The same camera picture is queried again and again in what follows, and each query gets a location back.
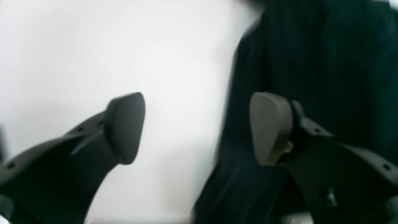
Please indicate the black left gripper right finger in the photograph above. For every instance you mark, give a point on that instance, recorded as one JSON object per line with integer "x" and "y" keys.
{"x": 333, "y": 182}

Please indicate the black t-shirt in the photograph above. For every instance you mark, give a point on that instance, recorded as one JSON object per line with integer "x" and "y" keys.
{"x": 338, "y": 58}

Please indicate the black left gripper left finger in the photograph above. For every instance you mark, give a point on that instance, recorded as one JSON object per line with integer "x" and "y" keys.
{"x": 56, "y": 181}

